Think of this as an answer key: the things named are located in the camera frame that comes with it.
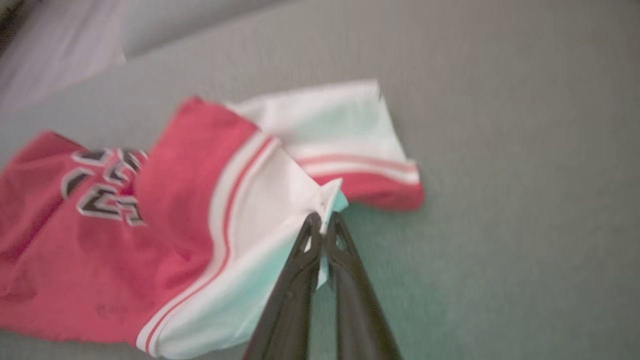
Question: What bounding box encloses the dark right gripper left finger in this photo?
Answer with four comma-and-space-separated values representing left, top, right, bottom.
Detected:
242, 212, 324, 360

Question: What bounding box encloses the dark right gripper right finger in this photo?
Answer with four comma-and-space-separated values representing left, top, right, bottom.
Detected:
325, 211, 404, 360

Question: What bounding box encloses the red white basketball jersey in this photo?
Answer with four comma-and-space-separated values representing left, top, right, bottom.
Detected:
0, 78, 425, 360

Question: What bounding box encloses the large grey sofa seat cushion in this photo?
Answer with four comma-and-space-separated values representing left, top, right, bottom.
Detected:
0, 0, 640, 360

